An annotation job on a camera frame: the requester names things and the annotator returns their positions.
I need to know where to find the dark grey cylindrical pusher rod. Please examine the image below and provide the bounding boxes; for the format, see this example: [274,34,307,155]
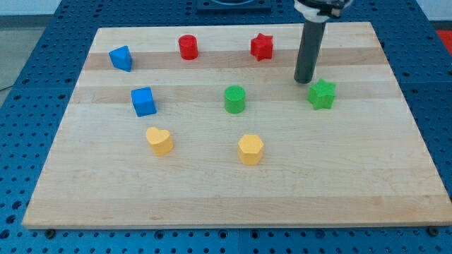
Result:
[294,20,326,84]

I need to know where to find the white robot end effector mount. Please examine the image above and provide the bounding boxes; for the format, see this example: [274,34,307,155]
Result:
[294,0,353,23]

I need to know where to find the blue cube block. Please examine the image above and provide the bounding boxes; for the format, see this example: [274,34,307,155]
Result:
[131,87,157,117]

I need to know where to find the green star block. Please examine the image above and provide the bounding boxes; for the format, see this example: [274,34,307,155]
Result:
[307,79,336,110]

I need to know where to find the red star block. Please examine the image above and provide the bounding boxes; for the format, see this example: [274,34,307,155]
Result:
[250,33,273,61]

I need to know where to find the green cylinder block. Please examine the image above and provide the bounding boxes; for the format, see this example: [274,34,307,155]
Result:
[224,85,246,114]

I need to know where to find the yellow hexagon block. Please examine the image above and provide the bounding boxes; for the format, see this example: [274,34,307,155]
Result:
[237,134,264,165]

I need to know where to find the red cylinder block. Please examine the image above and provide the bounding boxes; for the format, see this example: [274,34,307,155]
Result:
[178,35,198,60]

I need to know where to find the wooden board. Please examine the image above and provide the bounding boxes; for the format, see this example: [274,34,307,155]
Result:
[23,22,451,229]

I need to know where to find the yellow heart block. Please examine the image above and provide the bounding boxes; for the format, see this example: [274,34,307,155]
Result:
[145,127,174,156]

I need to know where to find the blue triangle block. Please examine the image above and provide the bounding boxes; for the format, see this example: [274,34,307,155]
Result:
[109,45,133,72]

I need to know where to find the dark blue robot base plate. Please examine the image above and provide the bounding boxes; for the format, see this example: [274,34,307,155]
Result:
[194,0,271,12]

